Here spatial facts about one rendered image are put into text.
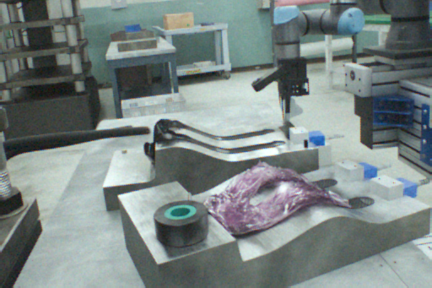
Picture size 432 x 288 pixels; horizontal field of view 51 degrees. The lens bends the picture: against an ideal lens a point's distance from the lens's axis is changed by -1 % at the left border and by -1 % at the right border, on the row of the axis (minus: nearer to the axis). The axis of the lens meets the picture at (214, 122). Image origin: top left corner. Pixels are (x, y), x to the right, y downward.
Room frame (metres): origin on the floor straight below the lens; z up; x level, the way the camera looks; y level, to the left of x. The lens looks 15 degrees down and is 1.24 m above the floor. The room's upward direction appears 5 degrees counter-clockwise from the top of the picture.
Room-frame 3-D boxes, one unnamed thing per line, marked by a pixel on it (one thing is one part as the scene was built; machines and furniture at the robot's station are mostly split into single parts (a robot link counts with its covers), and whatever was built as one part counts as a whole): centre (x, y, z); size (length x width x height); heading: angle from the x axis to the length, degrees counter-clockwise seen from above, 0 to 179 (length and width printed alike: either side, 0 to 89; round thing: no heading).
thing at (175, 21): (7.08, 0.41, 0.94); 0.41 x 0.33 x 0.29; 107
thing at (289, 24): (1.38, -0.24, 1.15); 0.09 x 0.08 x 0.11; 121
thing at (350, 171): (0.91, -0.32, 0.86); 0.13 x 0.05 x 0.05; 112
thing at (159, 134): (1.09, 0.01, 0.92); 0.35 x 0.16 x 0.09; 95
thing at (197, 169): (1.10, 0.03, 0.87); 0.50 x 0.26 x 0.14; 95
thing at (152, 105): (4.29, 0.58, 0.28); 0.61 x 0.41 x 0.15; 100
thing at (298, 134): (1.06, -0.25, 0.89); 0.13 x 0.05 x 0.05; 93
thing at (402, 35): (1.47, -0.66, 1.09); 0.15 x 0.15 x 0.10
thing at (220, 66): (7.09, 0.25, 0.47); 1.10 x 0.52 x 0.94; 107
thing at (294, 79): (1.38, -0.25, 0.99); 0.09 x 0.08 x 0.12; 95
